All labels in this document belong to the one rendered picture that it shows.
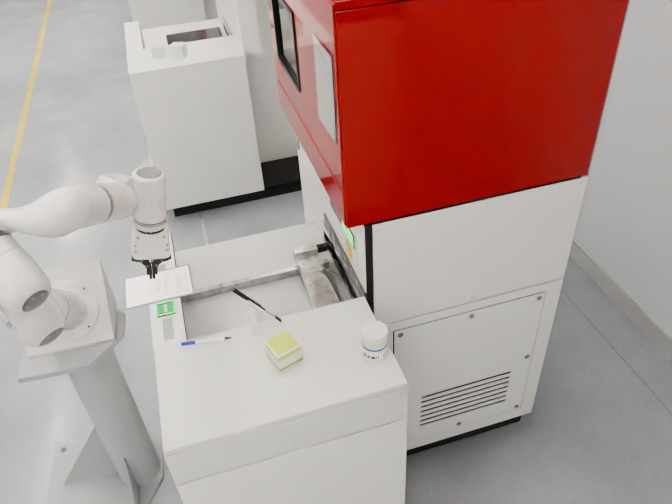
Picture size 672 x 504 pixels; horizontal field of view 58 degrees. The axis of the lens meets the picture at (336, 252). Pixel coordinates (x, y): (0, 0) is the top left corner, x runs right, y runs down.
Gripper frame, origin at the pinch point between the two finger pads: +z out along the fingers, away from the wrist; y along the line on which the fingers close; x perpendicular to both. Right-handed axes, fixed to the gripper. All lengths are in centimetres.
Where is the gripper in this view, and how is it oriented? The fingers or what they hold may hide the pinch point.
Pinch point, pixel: (151, 270)
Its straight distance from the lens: 180.6
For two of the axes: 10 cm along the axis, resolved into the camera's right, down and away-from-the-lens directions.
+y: -9.5, 0.6, -3.2
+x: 2.9, 5.9, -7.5
